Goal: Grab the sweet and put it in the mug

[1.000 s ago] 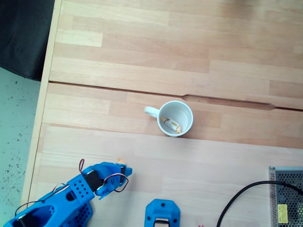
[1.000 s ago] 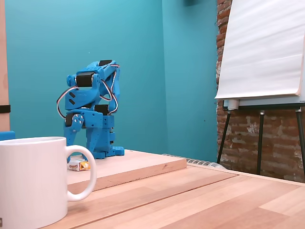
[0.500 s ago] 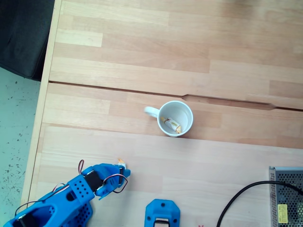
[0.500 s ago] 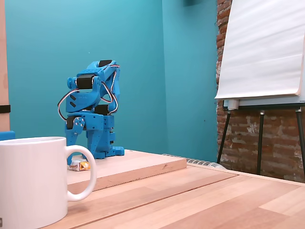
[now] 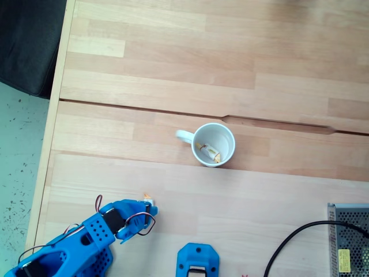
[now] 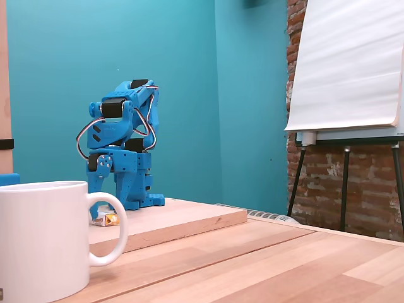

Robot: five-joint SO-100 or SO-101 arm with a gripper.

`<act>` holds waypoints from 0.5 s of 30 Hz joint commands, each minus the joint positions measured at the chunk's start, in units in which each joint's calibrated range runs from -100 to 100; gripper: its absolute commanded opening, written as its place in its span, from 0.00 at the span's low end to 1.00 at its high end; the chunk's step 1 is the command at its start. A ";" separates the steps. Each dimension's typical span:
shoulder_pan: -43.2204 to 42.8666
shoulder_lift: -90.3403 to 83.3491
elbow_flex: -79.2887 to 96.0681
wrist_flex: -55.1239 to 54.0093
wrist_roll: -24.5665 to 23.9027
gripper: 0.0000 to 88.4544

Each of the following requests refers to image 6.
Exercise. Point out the flip chart easel stand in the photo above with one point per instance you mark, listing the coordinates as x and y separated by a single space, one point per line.
345 183

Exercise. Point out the white flip chart pad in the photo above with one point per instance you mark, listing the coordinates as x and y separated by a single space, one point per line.
347 63

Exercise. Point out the white ceramic mug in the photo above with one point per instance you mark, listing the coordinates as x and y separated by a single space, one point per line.
44 240

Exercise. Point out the white yellow sweet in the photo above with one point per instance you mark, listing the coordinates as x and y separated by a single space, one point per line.
109 219

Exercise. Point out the wooden post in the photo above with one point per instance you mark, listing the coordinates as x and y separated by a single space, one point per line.
3 79

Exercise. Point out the white radiator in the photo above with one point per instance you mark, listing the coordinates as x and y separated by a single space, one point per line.
271 216

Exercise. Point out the light wooden board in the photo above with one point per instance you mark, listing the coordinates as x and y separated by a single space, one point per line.
189 217

